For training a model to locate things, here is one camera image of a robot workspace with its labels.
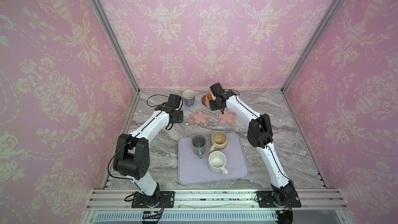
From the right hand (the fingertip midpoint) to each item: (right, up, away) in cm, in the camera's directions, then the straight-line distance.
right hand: (214, 104), depth 104 cm
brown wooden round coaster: (-8, +3, +12) cm, 15 cm away
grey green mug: (-10, -24, -14) cm, 29 cm away
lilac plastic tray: (-14, -35, -20) cm, 43 cm away
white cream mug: (0, -31, -18) cm, 36 cm away
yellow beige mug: (+2, -21, -12) cm, 24 cm away
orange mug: (-4, +5, -3) cm, 7 cm away
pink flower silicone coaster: (+9, -10, -1) cm, 13 cm away
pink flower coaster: (-10, -9, +2) cm, 14 cm away
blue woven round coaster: (-14, 0, +8) cm, 16 cm away
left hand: (-23, -8, -12) cm, 27 cm away
